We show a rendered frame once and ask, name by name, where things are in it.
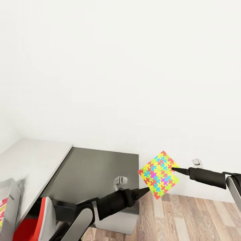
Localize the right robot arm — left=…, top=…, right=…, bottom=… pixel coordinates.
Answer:
left=172, top=158, right=241, bottom=213

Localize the jigsaw puzzle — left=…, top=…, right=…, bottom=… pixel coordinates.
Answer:
left=138, top=151, right=180, bottom=200

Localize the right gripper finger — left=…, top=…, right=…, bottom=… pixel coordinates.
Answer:
left=172, top=167, right=189, bottom=176

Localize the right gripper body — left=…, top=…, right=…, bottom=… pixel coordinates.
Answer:
left=189, top=167, right=213, bottom=186

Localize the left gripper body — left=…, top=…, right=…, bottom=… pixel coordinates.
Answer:
left=107, top=188, right=134, bottom=215

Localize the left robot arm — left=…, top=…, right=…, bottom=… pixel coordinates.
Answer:
left=49, top=176, right=150, bottom=241

